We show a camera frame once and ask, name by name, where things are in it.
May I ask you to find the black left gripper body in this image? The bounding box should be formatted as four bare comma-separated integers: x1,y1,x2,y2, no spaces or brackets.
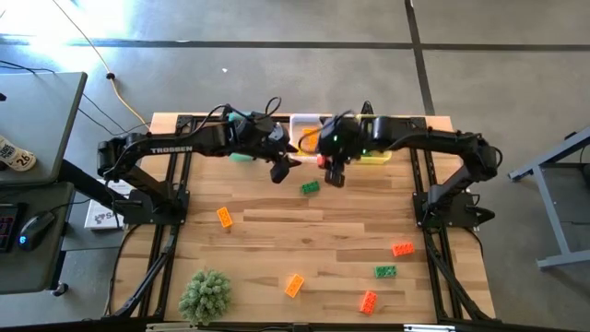
248,121,292,185

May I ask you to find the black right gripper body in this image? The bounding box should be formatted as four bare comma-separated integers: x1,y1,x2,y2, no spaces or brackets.
318,117,366,188

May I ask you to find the clear white plastic bin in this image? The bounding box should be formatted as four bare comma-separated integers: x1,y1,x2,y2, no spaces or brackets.
289,113,326,159

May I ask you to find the teal translucent plastic bin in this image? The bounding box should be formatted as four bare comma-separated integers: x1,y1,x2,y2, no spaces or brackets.
226,110,264,163

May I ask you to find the yellow-green translucent plastic bin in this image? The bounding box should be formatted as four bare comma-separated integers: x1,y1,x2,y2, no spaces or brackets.
353,113,393,166

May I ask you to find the green artificial plant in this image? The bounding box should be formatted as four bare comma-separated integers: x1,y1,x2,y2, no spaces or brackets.
178,269,233,326

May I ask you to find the white box on floor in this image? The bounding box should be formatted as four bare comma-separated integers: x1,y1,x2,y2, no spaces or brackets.
84,178,135,231

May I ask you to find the grey metal stand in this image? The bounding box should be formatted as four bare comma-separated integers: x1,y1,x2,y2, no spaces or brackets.
506,126,590,271

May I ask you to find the black computer mouse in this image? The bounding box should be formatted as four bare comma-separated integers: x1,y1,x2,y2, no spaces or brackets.
17,210,56,253

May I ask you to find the dark grey desk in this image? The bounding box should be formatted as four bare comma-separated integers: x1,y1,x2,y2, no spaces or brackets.
0,181,77,296

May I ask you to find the black keyboard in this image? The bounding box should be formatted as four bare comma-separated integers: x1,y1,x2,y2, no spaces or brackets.
0,204,20,254

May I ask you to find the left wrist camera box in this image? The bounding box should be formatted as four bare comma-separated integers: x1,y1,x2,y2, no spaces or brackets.
267,124,287,144

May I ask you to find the black aluminium table frame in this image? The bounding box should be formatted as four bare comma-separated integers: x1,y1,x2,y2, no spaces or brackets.
103,113,497,324

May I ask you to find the yellow floor cable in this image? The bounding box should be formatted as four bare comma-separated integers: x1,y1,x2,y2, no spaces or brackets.
49,0,153,131

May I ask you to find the black floor cable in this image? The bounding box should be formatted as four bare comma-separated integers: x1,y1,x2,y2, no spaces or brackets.
0,59,151,148

